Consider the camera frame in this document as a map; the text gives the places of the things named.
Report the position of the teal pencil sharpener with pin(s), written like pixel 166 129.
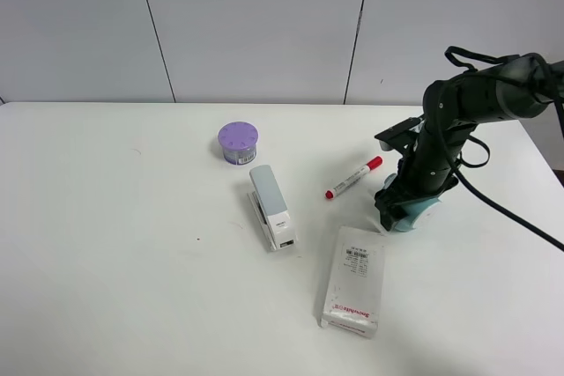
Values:
pixel 418 193

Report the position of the red white marker pen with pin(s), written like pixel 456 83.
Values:
pixel 354 178

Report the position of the white grey stapler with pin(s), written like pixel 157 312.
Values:
pixel 271 209

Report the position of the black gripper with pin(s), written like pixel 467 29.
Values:
pixel 432 154

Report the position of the white cardboard box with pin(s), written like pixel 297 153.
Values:
pixel 354 292

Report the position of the purple round container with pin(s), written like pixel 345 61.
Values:
pixel 238 142

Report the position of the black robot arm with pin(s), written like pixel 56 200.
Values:
pixel 513 87

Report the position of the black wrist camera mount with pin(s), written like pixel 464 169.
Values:
pixel 402 136

